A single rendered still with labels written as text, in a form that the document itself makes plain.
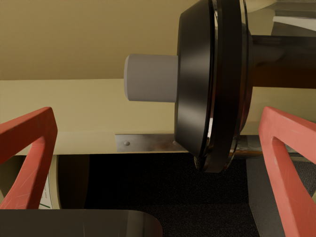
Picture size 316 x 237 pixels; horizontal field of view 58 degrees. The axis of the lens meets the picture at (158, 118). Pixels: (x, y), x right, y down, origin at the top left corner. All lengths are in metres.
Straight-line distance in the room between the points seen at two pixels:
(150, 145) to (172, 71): 0.14
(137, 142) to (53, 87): 0.14
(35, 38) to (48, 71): 0.08
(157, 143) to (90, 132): 0.07
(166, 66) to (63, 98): 0.20
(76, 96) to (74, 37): 0.38
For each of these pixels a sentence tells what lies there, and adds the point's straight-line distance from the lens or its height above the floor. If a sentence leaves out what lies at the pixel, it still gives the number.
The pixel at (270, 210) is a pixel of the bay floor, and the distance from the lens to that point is 0.50.
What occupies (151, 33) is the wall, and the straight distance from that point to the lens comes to 0.68.
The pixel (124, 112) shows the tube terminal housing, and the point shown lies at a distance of 0.30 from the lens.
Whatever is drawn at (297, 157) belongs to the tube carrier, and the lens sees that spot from 0.17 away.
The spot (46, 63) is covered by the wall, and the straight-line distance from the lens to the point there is 0.76.
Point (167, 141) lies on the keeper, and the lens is 0.28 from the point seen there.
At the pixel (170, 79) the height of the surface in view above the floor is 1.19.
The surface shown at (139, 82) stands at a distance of 0.16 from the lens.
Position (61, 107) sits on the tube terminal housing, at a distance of 0.33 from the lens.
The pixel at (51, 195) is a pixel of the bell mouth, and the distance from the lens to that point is 0.39.
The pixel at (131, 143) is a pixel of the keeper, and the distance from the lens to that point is 0.28.
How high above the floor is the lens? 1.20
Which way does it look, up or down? 1 degrees down
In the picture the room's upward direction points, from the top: 91 degrees counter-clockwise
